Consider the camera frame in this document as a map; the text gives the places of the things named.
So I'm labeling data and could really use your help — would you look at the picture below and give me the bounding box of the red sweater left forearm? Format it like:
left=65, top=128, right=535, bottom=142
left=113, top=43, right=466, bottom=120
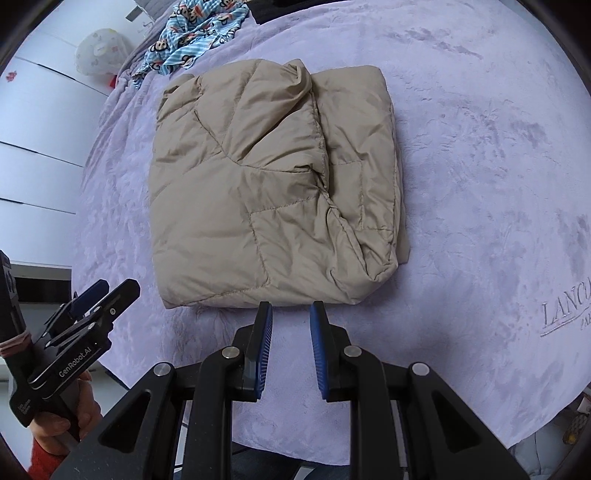
left=28, top=440, right=65, bottom=480

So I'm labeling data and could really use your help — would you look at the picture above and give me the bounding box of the black folded garment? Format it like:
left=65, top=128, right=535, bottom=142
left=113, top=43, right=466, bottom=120
left=246, top=0, right=325, bottom=25

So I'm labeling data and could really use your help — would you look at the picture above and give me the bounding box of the grey quilted headboard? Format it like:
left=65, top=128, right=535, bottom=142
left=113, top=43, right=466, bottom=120
left=125, top=0, right=174, bottom=35

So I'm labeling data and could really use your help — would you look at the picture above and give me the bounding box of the beige puffer jacket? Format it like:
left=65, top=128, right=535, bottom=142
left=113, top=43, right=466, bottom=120
left=148, top=59, right=410, bottom=308

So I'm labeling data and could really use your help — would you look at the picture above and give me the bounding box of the white round fan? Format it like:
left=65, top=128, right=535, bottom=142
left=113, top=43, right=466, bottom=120
left=75, top=28, right=130, bottom=76

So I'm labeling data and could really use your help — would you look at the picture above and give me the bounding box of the blue monkey print pajamas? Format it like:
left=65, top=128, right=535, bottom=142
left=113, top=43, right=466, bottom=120
left=131, top=0, right=249, bottom=88

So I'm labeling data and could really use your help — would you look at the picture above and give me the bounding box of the person's left hand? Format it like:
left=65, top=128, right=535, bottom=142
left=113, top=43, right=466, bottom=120
left=29, top=371, right=102, bottom=456

